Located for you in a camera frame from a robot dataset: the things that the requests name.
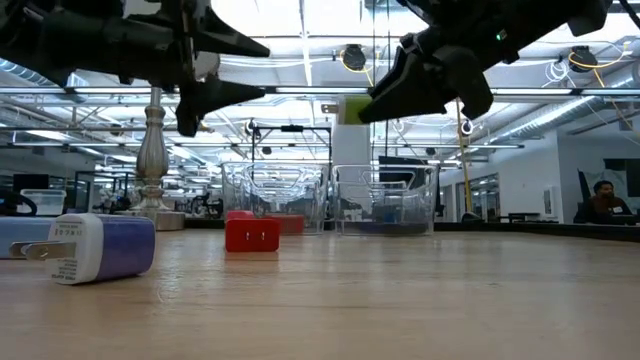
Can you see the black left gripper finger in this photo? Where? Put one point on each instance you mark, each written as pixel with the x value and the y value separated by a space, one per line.
pixel 215 95
pixel 220 35

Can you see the overhead light bar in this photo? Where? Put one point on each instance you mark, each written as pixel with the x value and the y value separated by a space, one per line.
pixel 310 91

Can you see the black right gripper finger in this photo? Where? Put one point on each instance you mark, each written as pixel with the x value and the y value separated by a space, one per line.
pixel 472 85
pixel 410 85

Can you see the black aluminium table frame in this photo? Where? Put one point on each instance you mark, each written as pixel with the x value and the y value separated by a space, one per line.
pixel 550 230

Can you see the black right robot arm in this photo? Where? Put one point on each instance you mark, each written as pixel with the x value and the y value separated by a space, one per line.
pixel 550 15

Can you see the square red wall charger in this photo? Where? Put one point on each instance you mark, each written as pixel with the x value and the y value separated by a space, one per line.
pixel 292 225

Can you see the round black ceiling reel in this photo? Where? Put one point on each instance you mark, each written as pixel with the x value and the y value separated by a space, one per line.
pixel 467 127
pixel 251 127

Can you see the white shade silver table lamp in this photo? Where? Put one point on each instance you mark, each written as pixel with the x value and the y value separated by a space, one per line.
pixel 152 150

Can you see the black office chair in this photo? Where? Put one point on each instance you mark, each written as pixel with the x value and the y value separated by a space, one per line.
pixel 582 190

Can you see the green white cube charger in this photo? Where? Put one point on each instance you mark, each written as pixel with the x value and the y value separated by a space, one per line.
pixel 355 110

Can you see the purple white cube charger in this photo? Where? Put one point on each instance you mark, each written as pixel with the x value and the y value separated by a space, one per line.
pixel 115 245

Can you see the clear storage tub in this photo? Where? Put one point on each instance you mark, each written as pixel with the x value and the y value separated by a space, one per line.
pixel 45 200

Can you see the dark wall screen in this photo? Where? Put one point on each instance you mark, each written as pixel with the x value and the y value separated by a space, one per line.
pixel 632 175

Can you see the white building column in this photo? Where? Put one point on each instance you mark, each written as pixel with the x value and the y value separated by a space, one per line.
pixel 350 145

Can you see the large red wall charger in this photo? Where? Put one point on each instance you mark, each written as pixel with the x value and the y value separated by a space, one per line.
pixel 252 235

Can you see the black camera gantry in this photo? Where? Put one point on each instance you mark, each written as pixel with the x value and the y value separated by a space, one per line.
pixel 292 128

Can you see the person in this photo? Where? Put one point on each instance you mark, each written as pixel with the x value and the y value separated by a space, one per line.
pixel 605 205

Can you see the black monitor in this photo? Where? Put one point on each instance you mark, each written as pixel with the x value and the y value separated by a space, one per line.
pixel 400 160

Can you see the clear plastic bin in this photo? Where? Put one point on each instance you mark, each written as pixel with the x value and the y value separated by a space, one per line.
pixel 275 185
pixel 350 200

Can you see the silver ventilation duct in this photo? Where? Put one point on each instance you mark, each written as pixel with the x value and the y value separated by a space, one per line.
pixel 540 125

